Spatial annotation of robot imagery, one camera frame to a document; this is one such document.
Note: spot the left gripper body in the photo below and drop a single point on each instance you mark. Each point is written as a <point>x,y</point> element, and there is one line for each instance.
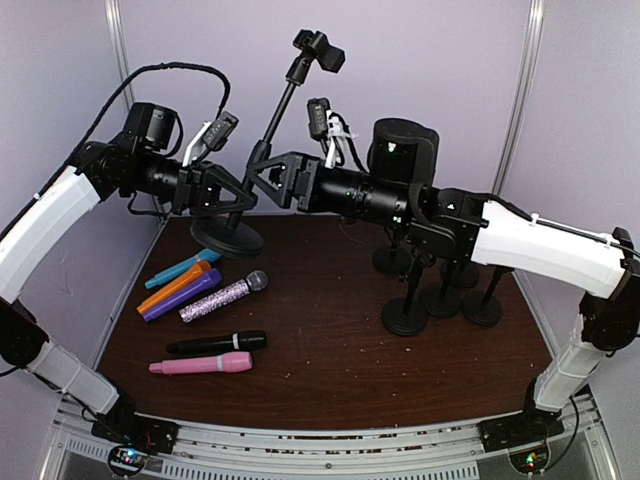
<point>187,186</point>

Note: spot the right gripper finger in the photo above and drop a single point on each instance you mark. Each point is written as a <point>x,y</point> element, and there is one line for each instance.
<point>277,187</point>
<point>285,160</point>

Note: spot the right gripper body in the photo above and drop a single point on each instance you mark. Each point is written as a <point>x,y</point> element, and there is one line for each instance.
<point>313,197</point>

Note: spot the black mic stand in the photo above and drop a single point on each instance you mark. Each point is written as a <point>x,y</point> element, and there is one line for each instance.
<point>226,233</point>

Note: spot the blue microphone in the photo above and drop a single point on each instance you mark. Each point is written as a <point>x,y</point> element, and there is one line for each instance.
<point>180,268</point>

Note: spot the orange microphone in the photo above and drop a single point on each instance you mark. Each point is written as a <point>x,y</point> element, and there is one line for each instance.
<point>176,285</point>

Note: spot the glitter silver microphone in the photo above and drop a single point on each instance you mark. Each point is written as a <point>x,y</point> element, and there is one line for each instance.
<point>256,281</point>

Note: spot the purple microphone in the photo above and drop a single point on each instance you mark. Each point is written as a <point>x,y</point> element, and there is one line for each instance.
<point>205,282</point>

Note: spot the glitter mic stand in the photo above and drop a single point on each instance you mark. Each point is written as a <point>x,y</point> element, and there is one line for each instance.
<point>391,259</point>

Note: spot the black microphone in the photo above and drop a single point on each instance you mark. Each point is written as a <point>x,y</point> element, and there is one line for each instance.
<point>249,341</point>

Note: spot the pink microphone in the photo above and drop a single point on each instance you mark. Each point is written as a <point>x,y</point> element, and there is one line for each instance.
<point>232,362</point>

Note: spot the pink mic stand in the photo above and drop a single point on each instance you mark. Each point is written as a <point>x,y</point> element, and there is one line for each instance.
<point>404,316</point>

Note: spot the mic stand front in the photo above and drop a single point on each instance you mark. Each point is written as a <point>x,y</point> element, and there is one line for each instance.
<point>484,308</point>

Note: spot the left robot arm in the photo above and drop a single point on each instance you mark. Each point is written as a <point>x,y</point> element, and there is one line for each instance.
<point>132,162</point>

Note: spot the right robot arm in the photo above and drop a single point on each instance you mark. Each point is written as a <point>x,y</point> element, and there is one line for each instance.
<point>451,228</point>

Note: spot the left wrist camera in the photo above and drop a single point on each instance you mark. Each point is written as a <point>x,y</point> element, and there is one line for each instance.
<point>211,137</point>

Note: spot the right aluminium post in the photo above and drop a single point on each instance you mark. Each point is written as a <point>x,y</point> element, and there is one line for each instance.
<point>528,64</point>

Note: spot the front aluminium rail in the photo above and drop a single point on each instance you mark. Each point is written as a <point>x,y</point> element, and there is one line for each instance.
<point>452,450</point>

